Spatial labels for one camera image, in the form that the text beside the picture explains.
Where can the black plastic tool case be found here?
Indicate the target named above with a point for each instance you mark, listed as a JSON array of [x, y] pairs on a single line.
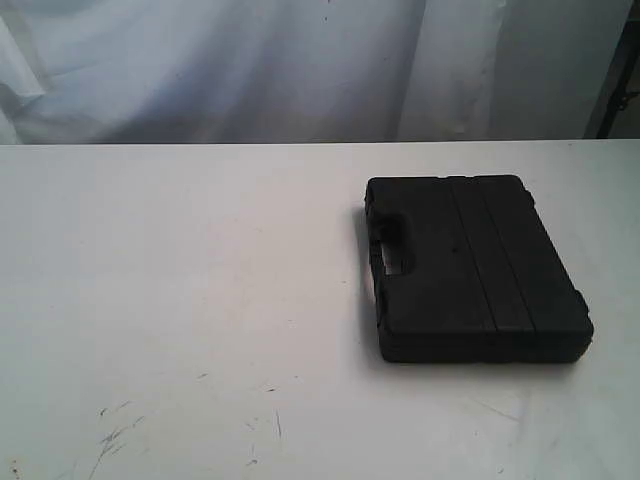
[[464, 271]]

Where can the white backdrop curtain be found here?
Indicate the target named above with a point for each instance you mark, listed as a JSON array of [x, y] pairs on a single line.
[[302, 71]]

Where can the black metal stand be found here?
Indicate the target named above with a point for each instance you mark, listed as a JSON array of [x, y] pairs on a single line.
[[615, 94]]

